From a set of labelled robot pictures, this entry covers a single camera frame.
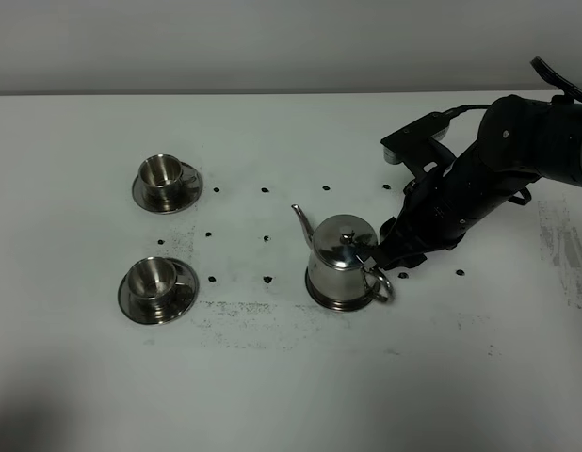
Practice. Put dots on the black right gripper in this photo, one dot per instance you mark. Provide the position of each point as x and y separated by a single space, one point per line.
440 212

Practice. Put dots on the near stainless steel teacup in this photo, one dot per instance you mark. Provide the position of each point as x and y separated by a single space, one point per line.
154 281

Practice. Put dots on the stainless steel teapot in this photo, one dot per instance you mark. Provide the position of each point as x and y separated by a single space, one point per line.
340 247

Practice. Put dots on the stainless steel teacup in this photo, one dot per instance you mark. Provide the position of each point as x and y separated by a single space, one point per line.
154 281
161 173

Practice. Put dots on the far stainless steel teacup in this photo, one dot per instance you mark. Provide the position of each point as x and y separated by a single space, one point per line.
161 173

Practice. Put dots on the steel teapot saucer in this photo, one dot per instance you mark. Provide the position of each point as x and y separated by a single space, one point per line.
342 305

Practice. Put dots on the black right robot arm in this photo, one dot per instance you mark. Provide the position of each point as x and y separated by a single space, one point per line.
519 141

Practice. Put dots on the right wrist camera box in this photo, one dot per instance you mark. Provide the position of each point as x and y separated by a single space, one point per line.
414 142

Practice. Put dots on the stainless steel saucer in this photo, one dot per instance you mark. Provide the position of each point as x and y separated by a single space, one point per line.
186 193
185 299

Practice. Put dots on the near stainless steel saucer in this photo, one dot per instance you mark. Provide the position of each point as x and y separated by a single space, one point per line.
185 299

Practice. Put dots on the far stainless steel saucer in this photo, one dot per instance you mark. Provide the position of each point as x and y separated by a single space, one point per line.
186 193

